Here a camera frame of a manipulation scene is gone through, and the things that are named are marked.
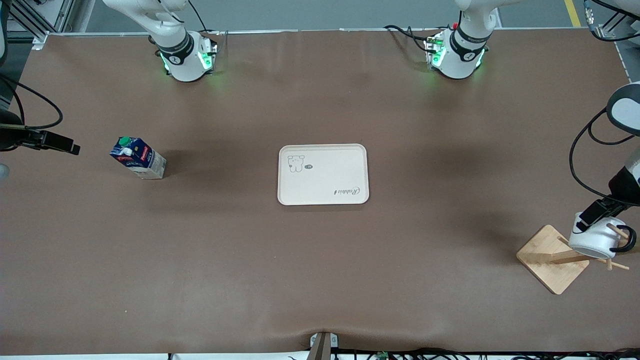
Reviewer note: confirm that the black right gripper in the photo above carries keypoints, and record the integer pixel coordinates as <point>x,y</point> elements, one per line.
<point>11,135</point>

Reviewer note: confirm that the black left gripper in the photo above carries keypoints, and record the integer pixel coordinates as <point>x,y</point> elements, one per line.
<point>621,188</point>

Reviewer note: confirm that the blue milk carton green cap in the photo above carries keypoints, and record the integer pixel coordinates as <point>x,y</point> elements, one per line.
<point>142,160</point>

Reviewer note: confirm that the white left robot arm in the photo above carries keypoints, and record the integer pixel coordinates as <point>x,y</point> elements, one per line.
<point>460,65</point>

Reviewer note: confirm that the cream tray with bear print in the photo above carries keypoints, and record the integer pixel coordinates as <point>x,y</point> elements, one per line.
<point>325,175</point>

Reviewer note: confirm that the wooden mug stand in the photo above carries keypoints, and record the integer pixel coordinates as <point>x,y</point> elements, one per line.
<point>550,265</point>

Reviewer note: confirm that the brown table mat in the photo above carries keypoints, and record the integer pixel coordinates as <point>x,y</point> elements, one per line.
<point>200,250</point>

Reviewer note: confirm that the aluminium frame corner post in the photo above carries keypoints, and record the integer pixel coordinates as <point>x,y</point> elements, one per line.
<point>607,31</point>

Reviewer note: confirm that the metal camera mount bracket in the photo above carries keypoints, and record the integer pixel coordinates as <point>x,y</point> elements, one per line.
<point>322,347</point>

